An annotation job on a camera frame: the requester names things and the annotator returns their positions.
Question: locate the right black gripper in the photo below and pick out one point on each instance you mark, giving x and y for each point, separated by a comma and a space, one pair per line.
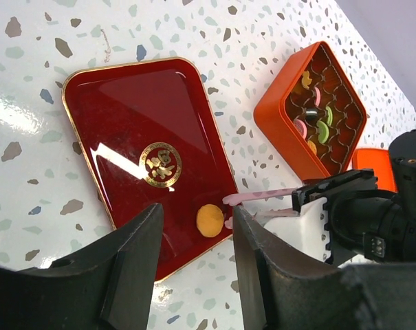
330, 187

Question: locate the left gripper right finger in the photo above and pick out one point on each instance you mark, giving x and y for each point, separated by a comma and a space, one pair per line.
282, 288

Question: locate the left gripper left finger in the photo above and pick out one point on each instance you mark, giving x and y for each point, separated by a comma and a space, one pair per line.
105, 285

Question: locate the green cookie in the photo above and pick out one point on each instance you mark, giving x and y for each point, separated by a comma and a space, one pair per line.
329, 115
323, 131

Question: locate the pink cookie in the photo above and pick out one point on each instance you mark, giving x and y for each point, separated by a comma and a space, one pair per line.
301, 127
317, 95

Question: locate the black cookie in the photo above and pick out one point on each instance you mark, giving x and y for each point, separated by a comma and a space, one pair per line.
311, 115

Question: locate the orange compartment cookie box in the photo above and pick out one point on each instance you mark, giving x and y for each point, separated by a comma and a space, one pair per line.
286, 100

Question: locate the orange flower cookie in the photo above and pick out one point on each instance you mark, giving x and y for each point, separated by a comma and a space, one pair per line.
306, 80

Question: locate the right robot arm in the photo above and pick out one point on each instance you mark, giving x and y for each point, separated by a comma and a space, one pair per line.
376, 223

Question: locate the orange box lid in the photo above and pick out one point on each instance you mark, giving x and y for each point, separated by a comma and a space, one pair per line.
379, 161

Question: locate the red cookie tray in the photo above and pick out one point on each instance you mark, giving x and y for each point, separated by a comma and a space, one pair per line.
148, 135

